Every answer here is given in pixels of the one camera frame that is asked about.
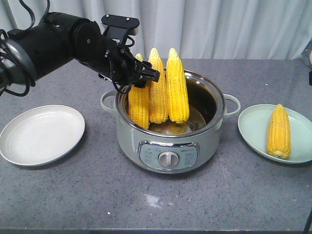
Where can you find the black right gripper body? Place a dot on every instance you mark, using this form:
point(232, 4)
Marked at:
point(310, 78)

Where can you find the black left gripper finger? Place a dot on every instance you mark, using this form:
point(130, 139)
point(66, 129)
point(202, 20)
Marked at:
point(144, 74)

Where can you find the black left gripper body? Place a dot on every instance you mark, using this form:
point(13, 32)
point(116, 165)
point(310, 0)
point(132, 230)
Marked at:
point(101, 54)

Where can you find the pale yellow corn cob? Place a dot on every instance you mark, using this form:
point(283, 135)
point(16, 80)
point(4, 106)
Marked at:
point(158, 91)

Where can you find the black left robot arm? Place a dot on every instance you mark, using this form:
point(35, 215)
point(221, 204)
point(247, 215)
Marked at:
point(28, 55)

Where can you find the grey curtain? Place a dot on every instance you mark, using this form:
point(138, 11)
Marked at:
point(209, 29)

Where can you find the light green plate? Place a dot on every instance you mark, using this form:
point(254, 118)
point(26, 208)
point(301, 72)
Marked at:
point(253, 125)

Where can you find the green electric cooking pot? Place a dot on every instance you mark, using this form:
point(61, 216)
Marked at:
point(171, 148)

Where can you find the cream white plate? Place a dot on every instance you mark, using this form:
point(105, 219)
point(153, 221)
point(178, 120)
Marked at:
point(41, 135)

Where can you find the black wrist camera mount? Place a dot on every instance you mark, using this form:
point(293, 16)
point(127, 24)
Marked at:
point(120, 28)

